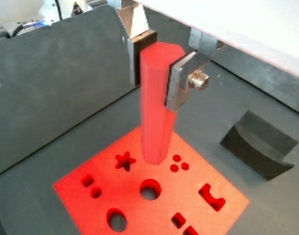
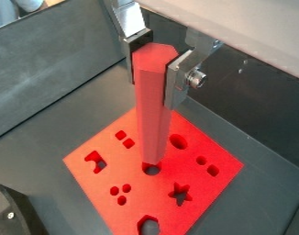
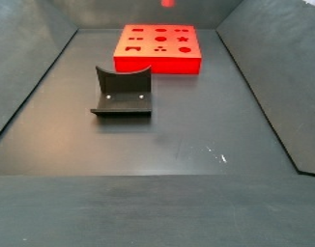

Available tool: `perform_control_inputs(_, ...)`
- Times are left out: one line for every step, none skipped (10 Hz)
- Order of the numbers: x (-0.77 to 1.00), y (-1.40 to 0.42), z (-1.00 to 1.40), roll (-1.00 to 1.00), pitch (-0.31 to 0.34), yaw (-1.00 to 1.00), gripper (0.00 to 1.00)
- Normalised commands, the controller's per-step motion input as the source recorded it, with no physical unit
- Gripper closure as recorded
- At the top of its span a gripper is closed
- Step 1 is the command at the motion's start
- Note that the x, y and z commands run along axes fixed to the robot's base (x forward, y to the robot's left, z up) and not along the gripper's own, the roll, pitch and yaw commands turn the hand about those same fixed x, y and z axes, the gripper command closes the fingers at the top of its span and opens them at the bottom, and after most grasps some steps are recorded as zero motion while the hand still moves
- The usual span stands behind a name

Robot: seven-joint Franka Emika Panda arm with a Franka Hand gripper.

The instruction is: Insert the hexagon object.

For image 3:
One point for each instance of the red object at top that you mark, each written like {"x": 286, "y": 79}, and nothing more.
{"x": 168, "y": 3}

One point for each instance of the black curved holder stand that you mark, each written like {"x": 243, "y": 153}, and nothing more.
{"x": 125, "y": 92}

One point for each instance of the red shape-sorter block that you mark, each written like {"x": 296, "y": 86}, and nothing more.
{"x": 166, "y": 47}

